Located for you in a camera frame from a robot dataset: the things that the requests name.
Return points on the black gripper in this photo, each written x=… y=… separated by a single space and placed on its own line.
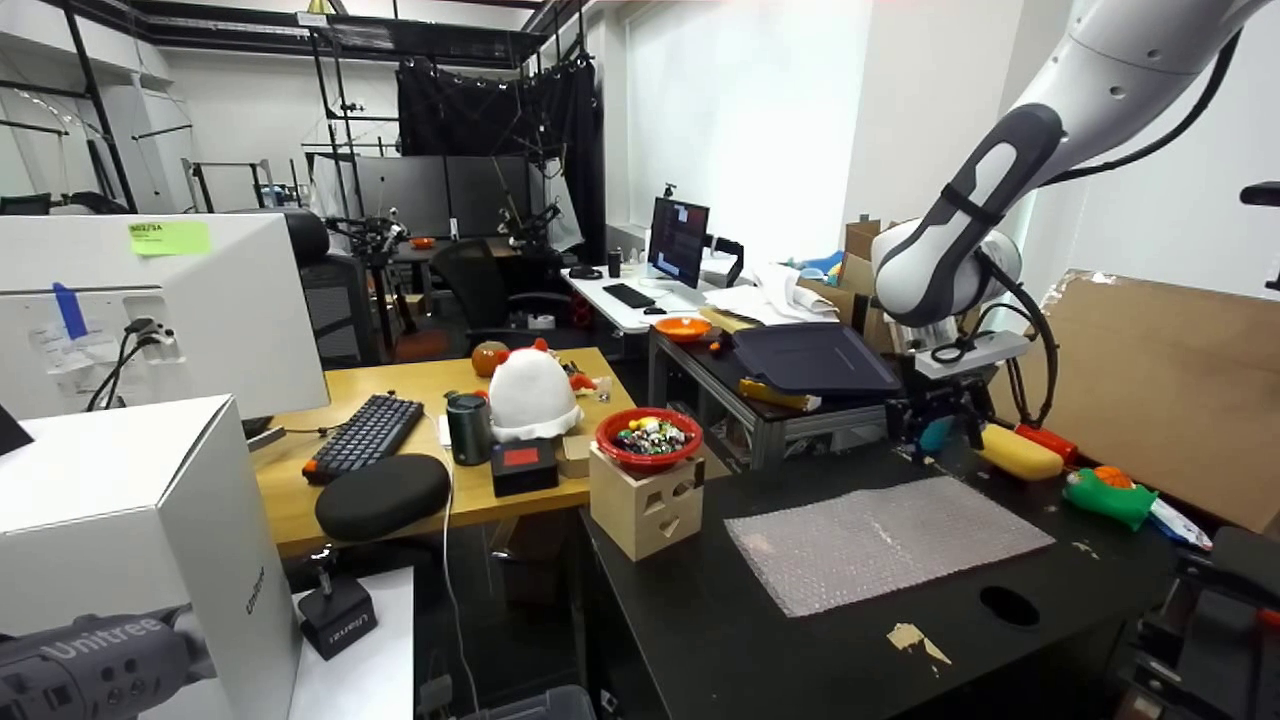
x=956 y=391

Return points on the white desk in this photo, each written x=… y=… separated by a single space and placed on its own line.
x=600 y=306

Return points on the white and blue marker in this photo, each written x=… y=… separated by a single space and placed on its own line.
x=1183 y=527

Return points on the green toy with orange cap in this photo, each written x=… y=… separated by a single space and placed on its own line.
x=1107 y=501

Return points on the wooden shape sorter box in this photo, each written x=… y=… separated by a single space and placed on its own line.
x=647 y=519

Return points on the white and red helmet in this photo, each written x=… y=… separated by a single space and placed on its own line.
x=533 y=392

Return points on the white computer monitor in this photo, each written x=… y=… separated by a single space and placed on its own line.
x=226 y=321

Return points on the small black keyboard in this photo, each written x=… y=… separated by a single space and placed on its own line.
x=633 y=298

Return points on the small tan box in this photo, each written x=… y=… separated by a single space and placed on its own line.
x=576 y=455

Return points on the open cardboard box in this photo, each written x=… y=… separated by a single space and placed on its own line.
x=861 y=257

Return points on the wooden desk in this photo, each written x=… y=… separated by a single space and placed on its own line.
x=401 y=380

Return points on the black curtain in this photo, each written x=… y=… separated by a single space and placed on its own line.
x=495 y=115

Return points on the black computer keyboard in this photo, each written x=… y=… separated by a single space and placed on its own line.
x=364 y=432

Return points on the green sticky note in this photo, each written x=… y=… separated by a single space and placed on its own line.
x=171 y=238

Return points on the black box with red label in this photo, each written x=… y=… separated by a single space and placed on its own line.
x=524 y=465

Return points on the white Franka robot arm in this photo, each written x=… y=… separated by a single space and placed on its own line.
x=1065 y=106

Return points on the white table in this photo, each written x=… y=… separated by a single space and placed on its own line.
x=360 y=673

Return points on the red toy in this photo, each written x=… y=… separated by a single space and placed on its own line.
x=1051 y=441

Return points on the large yellow tape scrap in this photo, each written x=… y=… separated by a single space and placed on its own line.
x=905 y=638

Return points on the large white box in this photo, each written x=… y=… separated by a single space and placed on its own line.
x=123 y=520

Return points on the orange bowl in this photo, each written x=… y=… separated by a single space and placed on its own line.
x=685 y=328

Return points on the black office chair with headrest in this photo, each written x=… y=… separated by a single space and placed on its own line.
x=335 y=302

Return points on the large cardboard sheet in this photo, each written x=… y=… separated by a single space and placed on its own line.
x=1162 y=403

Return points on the wooden brush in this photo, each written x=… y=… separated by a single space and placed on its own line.
x=781 y=392

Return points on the dark blue storage tote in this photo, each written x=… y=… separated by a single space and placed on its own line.
x=812 y=360

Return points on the red bowl with small items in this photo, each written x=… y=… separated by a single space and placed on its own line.
x=651 y=465

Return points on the small black monitor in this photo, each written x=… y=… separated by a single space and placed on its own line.
x=676 y=243

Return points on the yellow toy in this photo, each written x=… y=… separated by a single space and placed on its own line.
x=1016 y=455

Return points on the orange ball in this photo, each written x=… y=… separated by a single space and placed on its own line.
x=490 y=358

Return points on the black joystick stand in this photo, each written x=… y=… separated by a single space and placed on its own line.
x=336 y=612

